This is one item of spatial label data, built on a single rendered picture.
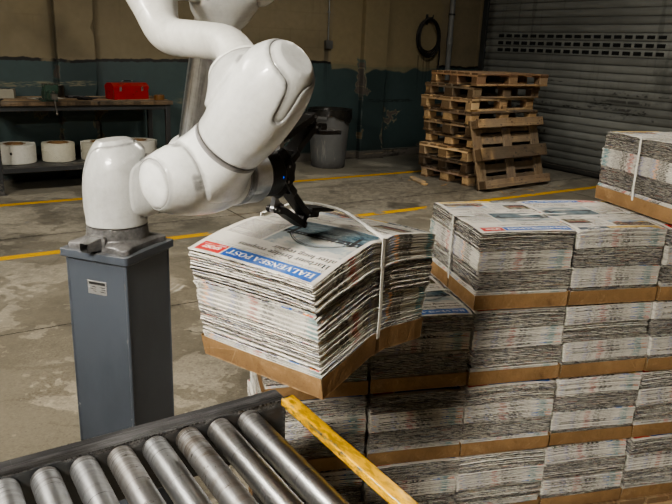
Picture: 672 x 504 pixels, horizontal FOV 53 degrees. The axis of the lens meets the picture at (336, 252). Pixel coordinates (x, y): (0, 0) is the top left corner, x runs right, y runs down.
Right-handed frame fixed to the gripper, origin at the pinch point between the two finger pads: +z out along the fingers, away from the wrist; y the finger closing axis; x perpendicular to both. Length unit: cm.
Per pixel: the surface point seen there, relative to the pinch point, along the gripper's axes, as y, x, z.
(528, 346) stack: 52, 19, 82
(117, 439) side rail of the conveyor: 53, -21, -29
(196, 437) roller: 52, -11, -19
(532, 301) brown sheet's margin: 38, 19, 80
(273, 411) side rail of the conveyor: 52, -8, 0
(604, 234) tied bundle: 18, 31, 93
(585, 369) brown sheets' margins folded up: 59, 33, 97
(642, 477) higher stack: 98, 52, 120
